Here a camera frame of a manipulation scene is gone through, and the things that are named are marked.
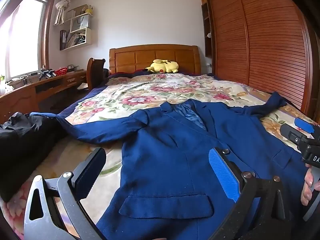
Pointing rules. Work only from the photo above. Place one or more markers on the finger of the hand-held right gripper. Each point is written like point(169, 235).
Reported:
point(292, 135)
point(303, 125)

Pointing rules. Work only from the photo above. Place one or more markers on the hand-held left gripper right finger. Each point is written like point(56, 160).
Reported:
point(222, 172)

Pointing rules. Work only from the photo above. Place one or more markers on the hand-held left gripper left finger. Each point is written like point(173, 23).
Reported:
point(88, 172)

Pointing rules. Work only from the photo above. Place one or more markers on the blue suit jacket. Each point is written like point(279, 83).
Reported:
point(162, 160)

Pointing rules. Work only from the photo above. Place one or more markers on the black clothing pile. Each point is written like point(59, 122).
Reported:
point(20, 150)

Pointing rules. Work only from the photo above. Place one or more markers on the person's right hand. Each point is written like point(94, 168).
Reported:
point(307, 187)

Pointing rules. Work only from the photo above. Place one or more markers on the wooden louvered wardrobe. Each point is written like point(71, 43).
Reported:
point(270, 50)

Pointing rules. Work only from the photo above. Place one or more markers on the floral blanket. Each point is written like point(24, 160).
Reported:
point(125, 97)

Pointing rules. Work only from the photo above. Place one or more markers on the black garment on chair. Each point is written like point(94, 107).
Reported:
point(106, 76)

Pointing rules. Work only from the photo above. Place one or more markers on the wooden chair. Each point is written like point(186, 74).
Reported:
point(93, 72)

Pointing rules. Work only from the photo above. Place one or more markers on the wooden desk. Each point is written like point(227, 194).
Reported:
point(17, 100)

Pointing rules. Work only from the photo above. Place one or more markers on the red basket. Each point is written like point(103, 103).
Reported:
point(60, 71)

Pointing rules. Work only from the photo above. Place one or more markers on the dark red bedding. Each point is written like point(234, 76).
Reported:
point(125, 74)

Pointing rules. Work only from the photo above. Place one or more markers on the grey box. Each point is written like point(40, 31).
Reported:
point(72, 68)

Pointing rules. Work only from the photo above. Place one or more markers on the black grey gadget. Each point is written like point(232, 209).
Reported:
point(47, 74)

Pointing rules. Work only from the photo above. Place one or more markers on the white plastic bag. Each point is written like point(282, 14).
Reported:
point(6, 88)

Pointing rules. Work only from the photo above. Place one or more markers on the yellow plush toy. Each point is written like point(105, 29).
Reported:
point(162, 66)

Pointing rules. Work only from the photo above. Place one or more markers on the wooden bed headboard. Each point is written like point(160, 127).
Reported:
point(140, 57)

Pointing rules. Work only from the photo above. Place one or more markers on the green bottle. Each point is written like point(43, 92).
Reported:
point(2, 78)

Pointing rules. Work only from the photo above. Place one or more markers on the small white object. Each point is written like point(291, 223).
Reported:
point(209, 34)

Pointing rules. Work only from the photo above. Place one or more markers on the stack of papers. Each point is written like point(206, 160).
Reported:
point(75, 40)

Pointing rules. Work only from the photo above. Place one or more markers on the black binder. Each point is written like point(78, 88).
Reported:
point(62, 40)

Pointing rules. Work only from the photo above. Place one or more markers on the white paper bag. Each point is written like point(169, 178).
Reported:
point(80, 23)

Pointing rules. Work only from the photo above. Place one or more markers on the wooden framed window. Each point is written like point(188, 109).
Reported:
point(25, 35)

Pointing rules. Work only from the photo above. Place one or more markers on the yellow small item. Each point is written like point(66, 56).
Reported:
point(89, 10)

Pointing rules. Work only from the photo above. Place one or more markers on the brown cardboard box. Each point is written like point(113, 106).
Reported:
point(75, 11)

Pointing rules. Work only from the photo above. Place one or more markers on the beige tied curtain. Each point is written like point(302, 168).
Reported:
point(62, 7)

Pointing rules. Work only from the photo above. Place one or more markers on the white wall shelf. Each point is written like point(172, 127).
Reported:
point(89, 33)

